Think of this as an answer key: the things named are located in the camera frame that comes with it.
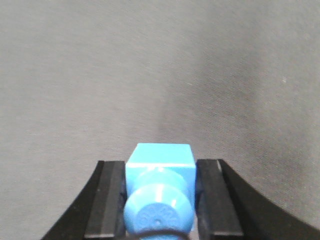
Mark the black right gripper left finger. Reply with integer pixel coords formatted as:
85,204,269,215
43,160,127,240

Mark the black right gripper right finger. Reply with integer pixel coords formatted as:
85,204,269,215
195,159,320,240

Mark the blue toy block with knob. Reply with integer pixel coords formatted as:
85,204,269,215
123,143,197,234

